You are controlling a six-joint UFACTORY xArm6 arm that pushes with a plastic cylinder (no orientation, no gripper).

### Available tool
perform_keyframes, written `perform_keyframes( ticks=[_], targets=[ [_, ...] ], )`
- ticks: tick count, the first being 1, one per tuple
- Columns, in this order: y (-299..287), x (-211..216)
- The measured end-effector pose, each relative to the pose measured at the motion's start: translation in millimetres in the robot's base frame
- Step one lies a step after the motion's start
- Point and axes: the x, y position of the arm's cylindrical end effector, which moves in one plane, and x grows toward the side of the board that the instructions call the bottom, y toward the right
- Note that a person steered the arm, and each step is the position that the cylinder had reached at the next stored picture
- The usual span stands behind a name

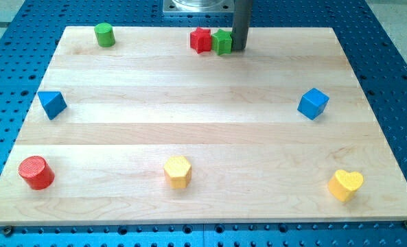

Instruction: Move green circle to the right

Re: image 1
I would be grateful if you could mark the yellow hexagon block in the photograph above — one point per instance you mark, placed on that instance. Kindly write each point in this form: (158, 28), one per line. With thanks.
(178, 172)

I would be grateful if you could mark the light wooden board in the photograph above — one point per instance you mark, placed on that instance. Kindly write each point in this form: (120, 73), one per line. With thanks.
(254, 156)

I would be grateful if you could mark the red star block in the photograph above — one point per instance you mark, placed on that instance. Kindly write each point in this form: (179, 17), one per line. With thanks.
(201, 40)

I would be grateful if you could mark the green star block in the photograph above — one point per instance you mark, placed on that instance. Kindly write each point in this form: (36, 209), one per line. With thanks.
(221, 42)

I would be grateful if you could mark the blue cube block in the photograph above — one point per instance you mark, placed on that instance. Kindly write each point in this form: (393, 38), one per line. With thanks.
(313, 103)

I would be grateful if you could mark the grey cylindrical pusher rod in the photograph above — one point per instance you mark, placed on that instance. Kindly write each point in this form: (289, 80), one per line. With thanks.
(241, 21)

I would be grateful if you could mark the green cylinder block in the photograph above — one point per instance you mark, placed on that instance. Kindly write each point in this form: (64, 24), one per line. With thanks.
(104, 34)

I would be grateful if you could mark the blue triangular prism block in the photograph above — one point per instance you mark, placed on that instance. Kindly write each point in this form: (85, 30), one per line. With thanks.
(52, 102)

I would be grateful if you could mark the yellow heart block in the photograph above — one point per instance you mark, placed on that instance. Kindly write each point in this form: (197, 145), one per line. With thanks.
(343, 184)

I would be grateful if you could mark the red cylinder block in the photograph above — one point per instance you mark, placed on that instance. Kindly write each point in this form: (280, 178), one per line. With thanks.
(36, 172)

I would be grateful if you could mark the blue perforated metal table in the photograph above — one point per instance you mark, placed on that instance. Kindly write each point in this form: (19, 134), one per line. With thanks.
(33, 35)

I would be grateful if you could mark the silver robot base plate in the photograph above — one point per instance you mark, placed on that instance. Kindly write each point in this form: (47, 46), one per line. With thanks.
(197, 6)

